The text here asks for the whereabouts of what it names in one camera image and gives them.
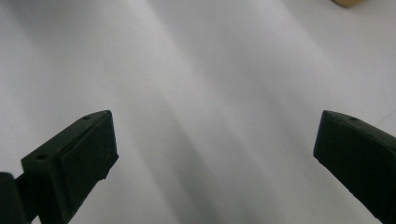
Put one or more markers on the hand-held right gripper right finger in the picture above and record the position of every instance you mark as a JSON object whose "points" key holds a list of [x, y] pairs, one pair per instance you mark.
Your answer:
{"points": [[358, 161]]}

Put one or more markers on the brown cup with small figure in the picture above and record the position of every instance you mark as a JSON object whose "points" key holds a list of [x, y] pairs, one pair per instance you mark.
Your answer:
{"points": [[347, 2]]}

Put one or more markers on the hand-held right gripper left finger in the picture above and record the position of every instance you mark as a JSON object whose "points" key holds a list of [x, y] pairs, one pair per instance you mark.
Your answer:
{"points": [[68, 165]]}

